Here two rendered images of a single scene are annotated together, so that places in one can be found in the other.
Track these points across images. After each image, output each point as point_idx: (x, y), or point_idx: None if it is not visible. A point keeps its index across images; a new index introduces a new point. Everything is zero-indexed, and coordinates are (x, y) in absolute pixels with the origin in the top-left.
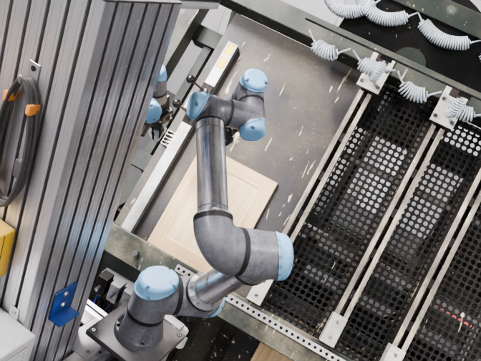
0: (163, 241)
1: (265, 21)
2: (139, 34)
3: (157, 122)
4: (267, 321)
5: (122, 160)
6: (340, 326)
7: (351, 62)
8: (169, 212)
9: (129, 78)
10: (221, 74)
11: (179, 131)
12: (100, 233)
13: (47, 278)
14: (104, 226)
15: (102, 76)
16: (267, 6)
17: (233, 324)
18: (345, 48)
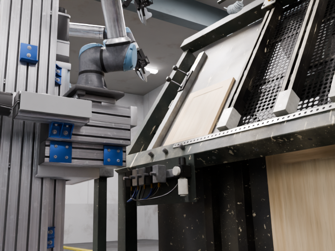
0: (169, 144)
1: (215, 34)
2: None
3: (136, 61)
4: (234, 131)
5: None
6: (286, 95)
7: (261, 11)
8: (173, 130)
9: None
10: (197, 64)
11: (176, 96)
12: (49, 22)
13: (11, 26)
14: (51, 19)
15: None
16: (212, 27)
17: (211, 149)
18: (252, 6)
